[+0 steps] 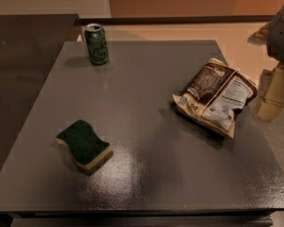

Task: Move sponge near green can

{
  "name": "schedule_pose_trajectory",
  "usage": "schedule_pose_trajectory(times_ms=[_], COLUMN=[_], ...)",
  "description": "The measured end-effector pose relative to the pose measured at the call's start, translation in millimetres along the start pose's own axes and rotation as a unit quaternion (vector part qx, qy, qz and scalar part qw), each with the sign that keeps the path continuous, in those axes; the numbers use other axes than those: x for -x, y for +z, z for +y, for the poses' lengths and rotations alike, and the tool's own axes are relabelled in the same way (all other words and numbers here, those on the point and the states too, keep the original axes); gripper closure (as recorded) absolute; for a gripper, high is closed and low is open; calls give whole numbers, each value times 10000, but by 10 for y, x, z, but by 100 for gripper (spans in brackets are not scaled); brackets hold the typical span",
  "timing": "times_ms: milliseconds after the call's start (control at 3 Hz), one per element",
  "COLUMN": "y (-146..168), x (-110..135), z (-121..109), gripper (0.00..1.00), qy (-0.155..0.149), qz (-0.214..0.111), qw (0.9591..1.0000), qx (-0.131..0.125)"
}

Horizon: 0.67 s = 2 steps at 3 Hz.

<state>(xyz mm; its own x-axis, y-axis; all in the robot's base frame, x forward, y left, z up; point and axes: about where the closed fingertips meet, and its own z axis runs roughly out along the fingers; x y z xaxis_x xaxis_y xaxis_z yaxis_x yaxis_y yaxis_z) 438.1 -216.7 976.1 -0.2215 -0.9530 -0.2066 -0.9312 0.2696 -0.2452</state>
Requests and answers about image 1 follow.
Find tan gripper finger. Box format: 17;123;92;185
255;61;284;121
252;23;270;40

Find green and yellow sponge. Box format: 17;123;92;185
56;120;113;171

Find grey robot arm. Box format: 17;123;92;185
248;6;284;121

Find green soda can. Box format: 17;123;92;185
84;24;109;65

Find brown chip bag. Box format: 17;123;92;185
172;58;258;139

